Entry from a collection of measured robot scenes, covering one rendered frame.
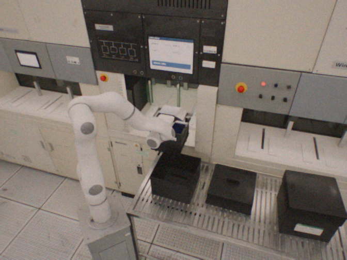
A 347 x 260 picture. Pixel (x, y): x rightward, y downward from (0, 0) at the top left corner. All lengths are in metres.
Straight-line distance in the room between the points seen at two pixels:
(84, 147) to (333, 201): 1.34
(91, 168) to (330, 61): 1.35
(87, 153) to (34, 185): 1.97
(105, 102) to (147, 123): 0.26
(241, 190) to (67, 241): 1.64
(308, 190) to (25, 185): 2.75
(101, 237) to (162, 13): 1.34
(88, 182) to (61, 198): 1.61
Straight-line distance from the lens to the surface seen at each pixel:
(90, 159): 1.35
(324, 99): 1.70
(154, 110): 2.35
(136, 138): 2.15
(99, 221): 1.72
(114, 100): 1.22
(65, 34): 2.00
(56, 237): 2.74
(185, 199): 1.74
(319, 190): 1.72
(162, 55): 1.68
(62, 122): 2.50
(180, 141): 1.65
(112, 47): 1.82
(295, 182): 1.69
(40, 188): 3.19
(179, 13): 1.57
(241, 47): 1.57
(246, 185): 1.79
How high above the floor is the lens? 2.19
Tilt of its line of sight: 38 degrees down
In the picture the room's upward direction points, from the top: 1 degrees counter-clockwise
